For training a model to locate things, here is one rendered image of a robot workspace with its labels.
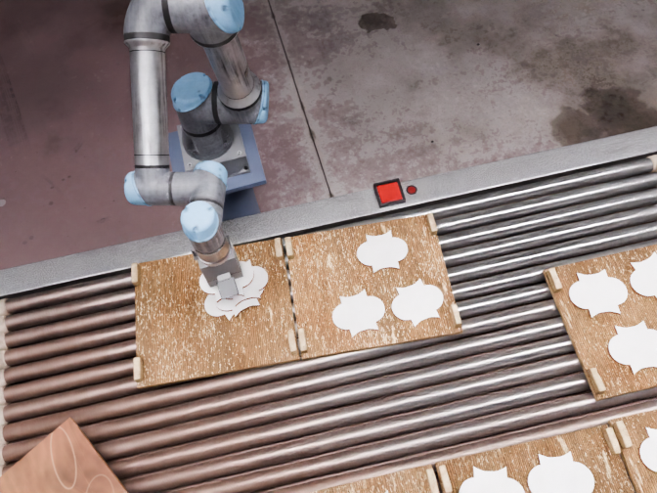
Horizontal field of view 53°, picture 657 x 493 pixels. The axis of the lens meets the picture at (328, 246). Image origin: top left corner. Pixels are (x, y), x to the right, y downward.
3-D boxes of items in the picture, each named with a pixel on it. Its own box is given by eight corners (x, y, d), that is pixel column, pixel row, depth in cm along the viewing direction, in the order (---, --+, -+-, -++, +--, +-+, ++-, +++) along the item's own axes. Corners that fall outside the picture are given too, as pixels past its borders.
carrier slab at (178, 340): (135, 266, 180) (133, 263, 178) (282, 240, 181) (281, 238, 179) (139, 389, 163) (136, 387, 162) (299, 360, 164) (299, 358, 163)
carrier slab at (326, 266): (284, 240, 180) (284, 238, 179) (430, 215, 181) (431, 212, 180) (302, 361, 164) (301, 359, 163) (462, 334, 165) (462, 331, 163)
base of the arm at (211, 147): (178, 129, 197) (169, 107, 189) (226, 114, 199) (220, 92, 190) (189, 166, 190) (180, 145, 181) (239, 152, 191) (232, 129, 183)
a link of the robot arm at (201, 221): (218, 196, 137) (212, 231, 133) (228, 222, 146) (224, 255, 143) (181, 196, 137) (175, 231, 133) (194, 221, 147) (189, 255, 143)
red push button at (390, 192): (376, 188, 187) (376, 185, 186) (396, 184, 187) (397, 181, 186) (381, 205, 184) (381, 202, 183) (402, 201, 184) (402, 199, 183)
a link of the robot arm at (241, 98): (223, 94, 187) (164, -39, 135) (275, 93, 186) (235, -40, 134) (220, 132, 184) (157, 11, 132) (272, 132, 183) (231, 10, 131)
